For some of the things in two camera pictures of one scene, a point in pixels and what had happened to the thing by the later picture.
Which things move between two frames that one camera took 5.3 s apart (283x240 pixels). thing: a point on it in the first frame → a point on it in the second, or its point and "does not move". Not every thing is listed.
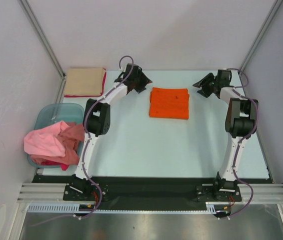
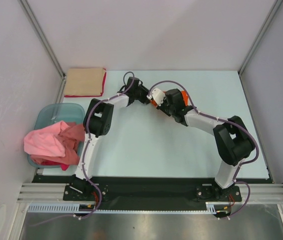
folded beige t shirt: x=84 y=81 does not move
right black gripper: x=204 y=83 → x=161 y=107
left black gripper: x=144 y=81 → x=146 y=92
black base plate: x=99 y=189 does not move
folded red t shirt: x=75 y=96 does not move
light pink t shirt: x=46 y=141 does not move
